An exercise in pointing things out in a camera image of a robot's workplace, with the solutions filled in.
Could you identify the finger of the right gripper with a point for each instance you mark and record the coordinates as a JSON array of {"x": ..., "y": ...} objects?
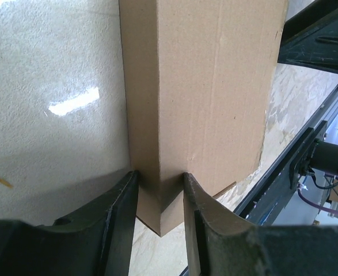
[{"x": 310, "y": 38}]

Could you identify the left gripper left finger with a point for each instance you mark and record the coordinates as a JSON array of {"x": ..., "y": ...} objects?
[{"x": 95, "y": 239}]

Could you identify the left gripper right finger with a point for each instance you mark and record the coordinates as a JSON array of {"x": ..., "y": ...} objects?
[{"x": 219, "y": 242}]

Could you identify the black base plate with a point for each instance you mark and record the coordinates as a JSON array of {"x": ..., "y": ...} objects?
[{"x": 273, "y": 191}]

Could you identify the brown cardboard express box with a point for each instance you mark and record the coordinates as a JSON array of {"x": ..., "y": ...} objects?
[{"x": 198, "y": 76}]

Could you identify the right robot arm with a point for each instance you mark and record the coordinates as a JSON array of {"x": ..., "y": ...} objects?
[{"x": 316, "y": 155}]

